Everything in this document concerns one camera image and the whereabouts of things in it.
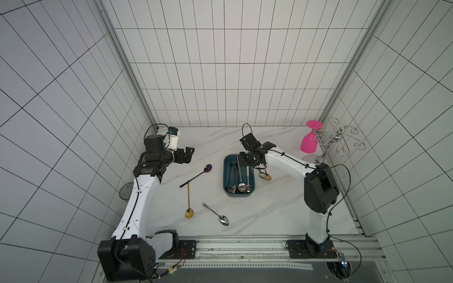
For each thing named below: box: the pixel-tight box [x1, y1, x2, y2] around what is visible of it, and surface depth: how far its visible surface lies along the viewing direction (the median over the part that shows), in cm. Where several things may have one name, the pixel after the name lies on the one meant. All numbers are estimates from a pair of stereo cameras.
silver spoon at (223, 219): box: [201, 202, 230, 227], surface depth 83 cm
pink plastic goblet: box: [300, 119, 324, 154], surface depth 91 cm
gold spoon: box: [185, 180, 195, 219], surface depth 85 cm
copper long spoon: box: [258, 168, 272, 182], surface depth 97 cm
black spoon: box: [227, 162, 236, 194], surface depth 92 cm
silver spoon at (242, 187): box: [236, 154, 248, 193], surface depth 92 cm
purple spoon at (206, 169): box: [179, 163, 213, 188], surface depth 100 cm
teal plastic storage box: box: [222, 153, 256, 197], surface depth 94 cm
